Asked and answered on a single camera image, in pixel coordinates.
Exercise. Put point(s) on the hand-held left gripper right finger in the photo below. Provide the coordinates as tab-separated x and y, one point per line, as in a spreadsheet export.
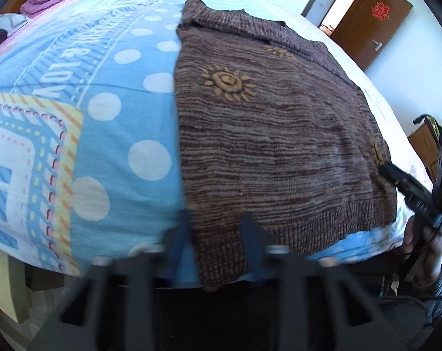
253	245

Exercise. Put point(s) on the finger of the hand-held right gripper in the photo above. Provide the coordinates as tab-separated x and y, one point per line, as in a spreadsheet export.
400	177
429	215

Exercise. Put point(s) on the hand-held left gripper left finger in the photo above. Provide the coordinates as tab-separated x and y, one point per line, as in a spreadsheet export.
177	241

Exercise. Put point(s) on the brown knit sweater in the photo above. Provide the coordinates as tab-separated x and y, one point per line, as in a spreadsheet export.
279	135

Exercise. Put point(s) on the dark clothes with green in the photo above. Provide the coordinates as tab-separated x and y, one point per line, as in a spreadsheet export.
434	128

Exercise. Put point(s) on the person's right hand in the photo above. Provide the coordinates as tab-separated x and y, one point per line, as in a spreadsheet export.
431	256

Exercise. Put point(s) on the brown wooden cabinet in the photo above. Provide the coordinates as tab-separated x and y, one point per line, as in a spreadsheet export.
423	150

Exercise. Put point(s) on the brown wooden door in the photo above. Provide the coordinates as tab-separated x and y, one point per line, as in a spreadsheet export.
367	40

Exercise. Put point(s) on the red paper door decoration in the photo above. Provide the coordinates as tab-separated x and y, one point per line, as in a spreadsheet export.
380	10

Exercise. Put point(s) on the cream bedside cabinet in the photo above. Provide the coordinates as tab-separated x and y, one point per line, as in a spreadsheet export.
5	281

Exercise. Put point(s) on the blue pink printed bed sheet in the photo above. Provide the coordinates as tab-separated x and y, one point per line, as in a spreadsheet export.
96	80

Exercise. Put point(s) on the white patterned pillow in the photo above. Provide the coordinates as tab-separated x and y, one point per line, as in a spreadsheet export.
5	25

